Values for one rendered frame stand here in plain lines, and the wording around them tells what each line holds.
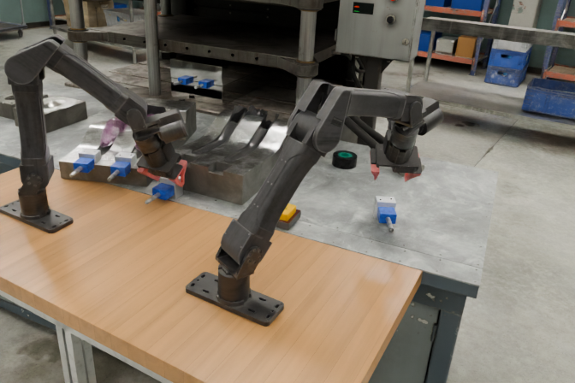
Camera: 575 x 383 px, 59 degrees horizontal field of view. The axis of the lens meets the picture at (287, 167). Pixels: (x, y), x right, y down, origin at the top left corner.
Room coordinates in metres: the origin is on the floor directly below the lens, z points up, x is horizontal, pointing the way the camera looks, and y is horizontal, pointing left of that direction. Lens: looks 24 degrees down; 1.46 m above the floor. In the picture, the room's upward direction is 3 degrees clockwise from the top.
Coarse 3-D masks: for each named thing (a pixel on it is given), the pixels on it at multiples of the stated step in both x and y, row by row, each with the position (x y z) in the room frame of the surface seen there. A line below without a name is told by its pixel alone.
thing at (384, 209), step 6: (378, 198) 1.21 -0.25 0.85; (384, 198) 1.21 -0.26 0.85; (390, 198) 1.21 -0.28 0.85; (378, 204) 1.19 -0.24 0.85; (384, 204) 1.19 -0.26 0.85; (390, 204) 1.19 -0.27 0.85; (378, 210) 1.17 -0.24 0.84; (384, 210) 1.17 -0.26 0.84; (390, 210) 1.17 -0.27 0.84; (378, 216) 1.16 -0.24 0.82; (384, 216) 1.15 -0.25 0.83; (390, 216) 1.15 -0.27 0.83; (396, 216) 1.15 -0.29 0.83; (384, 222) 1.15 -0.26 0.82; (390, 222) 1.12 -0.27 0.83; (390, 228) 1.09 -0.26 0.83
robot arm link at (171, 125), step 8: (128, 112) 1.13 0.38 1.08; (136, 112) 1.14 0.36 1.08; (168, 112) 1.20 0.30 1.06; (176, 112) 1.18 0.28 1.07; (128, 120) 1.13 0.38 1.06; (136, 120) 1.14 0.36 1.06; (144, 120) 1.14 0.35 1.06; (152, 120) 1.17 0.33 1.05; (160, 120) 1.17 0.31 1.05; (168, 120) 1.17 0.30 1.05; (176, 120) 1.18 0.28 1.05; (136, 128) 1.13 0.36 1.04; (144, 128) 1.14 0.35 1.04; (160, 128) 1.17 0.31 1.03; (168, 128) 1.17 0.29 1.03; (176, 128) 1.17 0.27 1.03; (184, 128) 1.17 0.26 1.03; (168, 136) 1.16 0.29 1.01; (176, 136) 1.17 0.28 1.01; (184, 136) 1.18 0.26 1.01
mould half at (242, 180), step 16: (224, 112) 1.62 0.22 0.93; (240, 128) 1.53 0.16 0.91; (256, 128) 1.53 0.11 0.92; (272, 128) 1.52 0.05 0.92; (192, 144) 1.44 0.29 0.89; (224, 144) 1.46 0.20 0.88; (240, 144) 1.46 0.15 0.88; (272, 144) 1.45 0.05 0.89; (208, 160) 1.32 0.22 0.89; (240, 160) 1.34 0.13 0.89; (256, 160) 1.34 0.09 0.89; (272, 160) 1.40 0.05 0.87; (192, 176) 1.29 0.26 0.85; (208, 176) 1.27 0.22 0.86; (224, 176) 1.25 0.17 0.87; (240, 176) 1.23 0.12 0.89; (256, 176) 1.30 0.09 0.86; (208, 192) 1.27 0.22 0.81; (224, 192) 1.25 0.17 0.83; (240, 192) 1.23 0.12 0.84; (256, 192) 1.30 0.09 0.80
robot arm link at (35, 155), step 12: (12, 84) 1.08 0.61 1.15; (36, 84) 1.09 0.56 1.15; (24, 96) 1.09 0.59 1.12; (36, 96) 1.10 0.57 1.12; (24, 108) 1.09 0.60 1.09; (36, 108) 1.10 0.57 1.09; (24, 120) 1.09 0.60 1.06; (36, 120) 1.10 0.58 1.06; (24, 132) 1.09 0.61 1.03; (36, 132) 1.10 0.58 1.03; (24, 144) 1.09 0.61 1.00; (36, 144) 1.09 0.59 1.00; (24, 156) 1.08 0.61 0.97; (36, 156) 1.09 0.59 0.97; (48, 156) 1.12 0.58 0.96; (24, 168) 1.08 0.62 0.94; (36, 168) 1.08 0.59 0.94; (48, 168) 1.09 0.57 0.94; (24, 180) 1.08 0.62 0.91; (48, 180) 1.09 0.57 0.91
